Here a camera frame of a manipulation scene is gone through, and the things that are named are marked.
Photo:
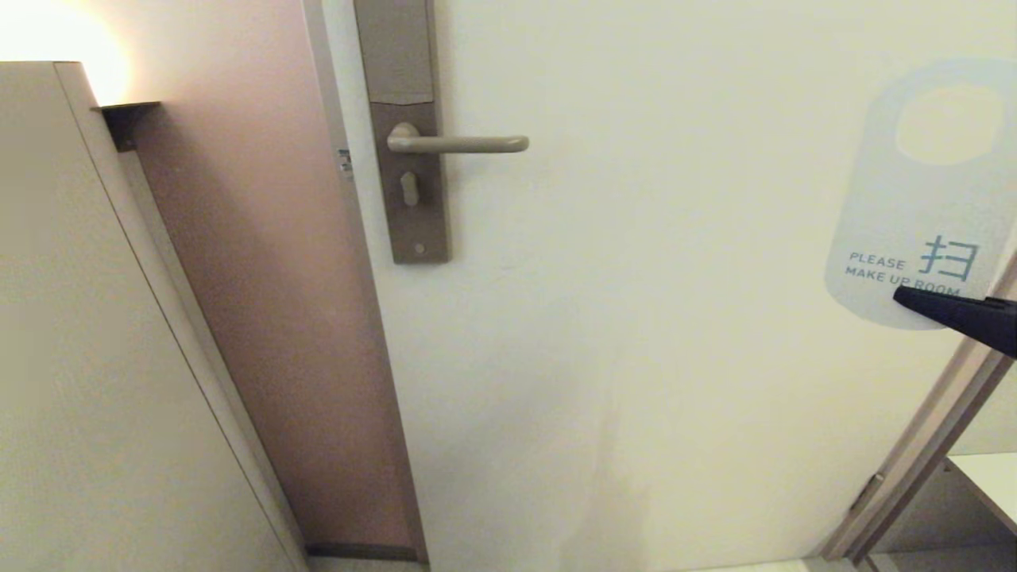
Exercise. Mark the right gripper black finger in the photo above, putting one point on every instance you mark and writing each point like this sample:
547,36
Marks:
977,318

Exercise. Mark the blue do-not-disturb door hanger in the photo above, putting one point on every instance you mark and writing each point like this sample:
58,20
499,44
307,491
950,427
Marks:
890,222

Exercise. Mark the dark wall lamp bracket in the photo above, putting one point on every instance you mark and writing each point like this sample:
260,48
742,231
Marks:
127,117

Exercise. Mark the beige cabinet panel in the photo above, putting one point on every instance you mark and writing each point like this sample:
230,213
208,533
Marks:
79,357

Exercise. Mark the brown door lock plate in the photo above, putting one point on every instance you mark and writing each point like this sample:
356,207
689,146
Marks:
397,48

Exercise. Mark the cream door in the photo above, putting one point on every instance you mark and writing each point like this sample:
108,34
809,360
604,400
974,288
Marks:
636,357

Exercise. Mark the pale wardrobe shelf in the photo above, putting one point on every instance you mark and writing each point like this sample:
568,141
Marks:
993,485

